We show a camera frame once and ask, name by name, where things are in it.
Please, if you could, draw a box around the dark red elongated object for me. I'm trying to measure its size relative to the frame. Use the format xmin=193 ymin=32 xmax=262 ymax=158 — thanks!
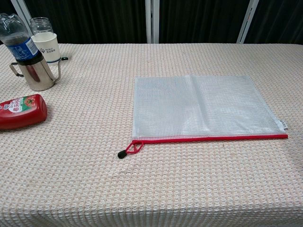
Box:
xmin=117 ymin=140 xmax=144 ymax=159

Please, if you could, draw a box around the clear zipper pouch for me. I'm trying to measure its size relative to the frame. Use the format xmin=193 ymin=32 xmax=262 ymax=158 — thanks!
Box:
xmin=131 ymin=74 xmax=289 ymax=143

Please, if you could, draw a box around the beige waffle tablecloth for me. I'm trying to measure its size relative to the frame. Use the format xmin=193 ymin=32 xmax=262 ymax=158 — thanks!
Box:
xmin=0 ymin=43 xmax=303 ymax=227

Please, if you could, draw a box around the black curtain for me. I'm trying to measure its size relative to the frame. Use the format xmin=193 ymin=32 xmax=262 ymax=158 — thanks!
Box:
xmin=0 ymin=0 xmax=303 ymax=45

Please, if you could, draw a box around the steel spouted pot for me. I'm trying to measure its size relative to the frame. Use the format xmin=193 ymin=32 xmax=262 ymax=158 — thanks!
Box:
xmin=9 ymin=51 xmax=70 ymax=92

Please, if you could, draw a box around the white paper cup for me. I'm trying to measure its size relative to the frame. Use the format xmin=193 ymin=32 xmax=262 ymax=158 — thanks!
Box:
xmin=31 ymin=32 xmax=61 ymax=63

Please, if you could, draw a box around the red ketchup bottle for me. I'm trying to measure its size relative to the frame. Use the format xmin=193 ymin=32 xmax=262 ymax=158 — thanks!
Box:
xmin=0 ymin=94 xmax=48 ymax=131

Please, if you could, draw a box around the clear glass jar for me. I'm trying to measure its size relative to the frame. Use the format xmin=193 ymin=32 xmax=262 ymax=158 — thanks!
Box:
xmin=29 ymin=17 xmax=53 ymax=36

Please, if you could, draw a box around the clear bottle blue label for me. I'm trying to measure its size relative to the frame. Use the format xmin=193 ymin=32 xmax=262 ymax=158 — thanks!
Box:
xmin=0 ymin=13 xmax=42 ymax=66

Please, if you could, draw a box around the white frame post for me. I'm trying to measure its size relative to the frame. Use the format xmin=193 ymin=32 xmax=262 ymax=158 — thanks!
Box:
xmin=236 ymin=0 xmax=260 ymax=44
xmin=13 ymin=0 xmax=34 ymax=21
xmin=144 ymin=0 xmax=160 ymax=44

